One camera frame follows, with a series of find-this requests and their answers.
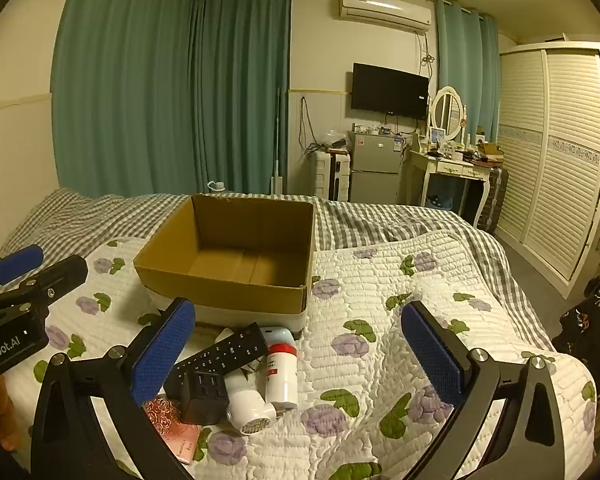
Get black remote control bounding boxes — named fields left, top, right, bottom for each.
left=172, top=322, right=270, bottom=378

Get small cardboard box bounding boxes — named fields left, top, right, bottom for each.
left=475, top=142, right=506, bottom=165

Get silver suitcase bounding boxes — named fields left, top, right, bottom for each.
left=477, top=165, right=510, bottom=233

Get oval white mirror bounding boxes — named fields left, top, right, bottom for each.
left=430, top=86, right=467, bottom=141

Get white air conditioner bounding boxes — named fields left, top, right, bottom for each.
left=337, top=0, right=432, bottom=35

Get narrow green curtain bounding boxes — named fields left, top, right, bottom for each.
left=435, top=0, right=501, bottom=146

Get black power adapter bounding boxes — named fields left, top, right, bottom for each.
left=164, top=369, right=229, bottom=425

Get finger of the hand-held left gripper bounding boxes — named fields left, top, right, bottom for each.
left=0, top=255, right=89, bottom=318
left=0, top=244, right=45, bottom=295

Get grey checked bedsheet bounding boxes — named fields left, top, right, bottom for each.
left=0, top=187, right=556, bottom=356

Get silver fridge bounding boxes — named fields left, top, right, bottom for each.
left=347, top=131, right=406, bottom=204

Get black wall cables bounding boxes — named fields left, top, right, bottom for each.
left=300, top=95, right=326, bottom=156

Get white floral quilt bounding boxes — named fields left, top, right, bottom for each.
left=2, top=232, right=598, bottom=480

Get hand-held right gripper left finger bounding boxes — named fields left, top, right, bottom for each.
left=30, top=297, right=197, bottom=480

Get white bottle with red cap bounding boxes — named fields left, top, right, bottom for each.
left=265, top=342, right=299, bottom=408

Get wide green curtain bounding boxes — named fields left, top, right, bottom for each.
left=51, top=0, right=203, bottom=198

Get white mop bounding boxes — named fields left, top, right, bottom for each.
left=270, top=87, right=285, bottom=196

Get white suitcase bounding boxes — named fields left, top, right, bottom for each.
left=314, top=149, right=353, bottom=202

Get dark patterned clothing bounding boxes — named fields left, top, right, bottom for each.
left=552, top=265, right=600, bottom=386

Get light blue case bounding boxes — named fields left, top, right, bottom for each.
left=259, top=326, right=296, bottom=348

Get pink patterned box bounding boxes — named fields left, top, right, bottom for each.
left=142, top=396, right=202, bottom=465

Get white louvred wardrobe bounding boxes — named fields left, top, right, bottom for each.
left=494, top=42, right=600, bottom=301

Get black wall television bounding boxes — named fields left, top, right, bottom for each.
left=351, top=62, right=430, bottom=121

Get white plastic bottle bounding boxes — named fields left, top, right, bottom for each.
left=225, top=372, right=277, bottom=436

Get person's left hand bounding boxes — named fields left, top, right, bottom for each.
left=0, top=377, right=20, bottom=453

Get white dressing table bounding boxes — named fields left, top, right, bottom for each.
left=409, top=150, right=493, bottom=228

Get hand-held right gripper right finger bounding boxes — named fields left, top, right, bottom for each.
left=400, top=300, right=566, bottom=480

